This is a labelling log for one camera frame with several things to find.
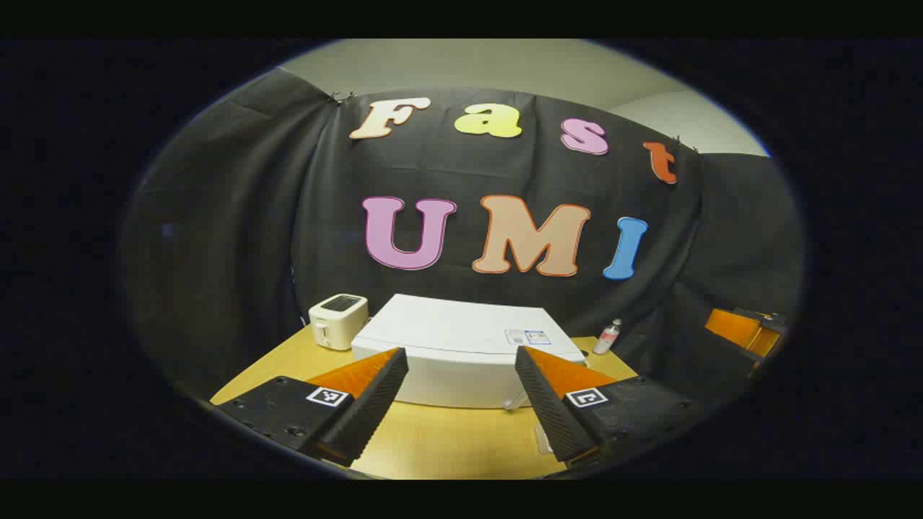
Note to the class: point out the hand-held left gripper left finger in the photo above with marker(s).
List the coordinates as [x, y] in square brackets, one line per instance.
[375, 404]

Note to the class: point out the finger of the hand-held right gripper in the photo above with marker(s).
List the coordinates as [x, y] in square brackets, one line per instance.
[732, 328]

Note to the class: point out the white toaster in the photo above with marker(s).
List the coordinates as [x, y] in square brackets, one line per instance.
[335, 324]

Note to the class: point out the small bottle with pink label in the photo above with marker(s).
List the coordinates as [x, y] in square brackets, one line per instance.
[607, 339]

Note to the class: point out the white microwave oven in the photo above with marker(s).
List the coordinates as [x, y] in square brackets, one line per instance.
[447, 324]

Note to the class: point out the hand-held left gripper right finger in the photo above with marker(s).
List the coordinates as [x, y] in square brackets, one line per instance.
[548, 411]

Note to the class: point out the black backdrop cloth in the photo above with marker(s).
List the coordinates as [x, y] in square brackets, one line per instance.
[252, 216]

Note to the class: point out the white rectangular tray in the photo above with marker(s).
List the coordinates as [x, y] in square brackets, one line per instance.
[543, 438]

